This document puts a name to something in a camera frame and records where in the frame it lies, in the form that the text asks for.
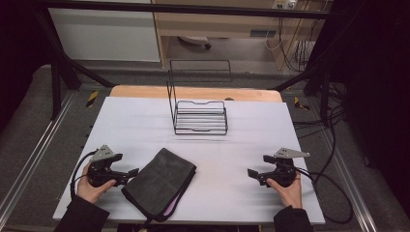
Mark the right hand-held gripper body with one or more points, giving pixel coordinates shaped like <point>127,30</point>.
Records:
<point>283,170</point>

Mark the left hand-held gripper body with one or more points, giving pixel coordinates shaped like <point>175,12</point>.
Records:
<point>100,167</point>

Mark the person's right hand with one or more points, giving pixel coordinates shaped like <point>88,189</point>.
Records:
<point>290,193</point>

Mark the person's left hand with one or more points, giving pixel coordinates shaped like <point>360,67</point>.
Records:
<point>90,190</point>

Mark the folded dark grey cloth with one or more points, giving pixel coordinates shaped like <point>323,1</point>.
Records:
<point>159,183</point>

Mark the white table cover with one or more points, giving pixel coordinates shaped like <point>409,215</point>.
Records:
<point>225,161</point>

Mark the yellow black tape marker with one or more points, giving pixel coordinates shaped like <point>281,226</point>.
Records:
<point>300,103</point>
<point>92,98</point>

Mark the white cabinet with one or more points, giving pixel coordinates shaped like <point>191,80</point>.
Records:
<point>106,32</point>

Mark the white chair base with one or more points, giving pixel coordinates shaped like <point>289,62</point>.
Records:
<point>196,41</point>

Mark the light wooden desk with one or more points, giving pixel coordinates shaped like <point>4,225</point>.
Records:
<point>222,29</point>

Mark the white power strip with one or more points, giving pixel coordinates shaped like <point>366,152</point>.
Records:
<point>284,4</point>

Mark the aluminium floor rail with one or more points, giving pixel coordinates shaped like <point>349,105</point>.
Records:
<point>35,151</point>
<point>348,180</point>

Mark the black metal frame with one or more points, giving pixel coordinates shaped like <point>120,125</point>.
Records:
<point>61,74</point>

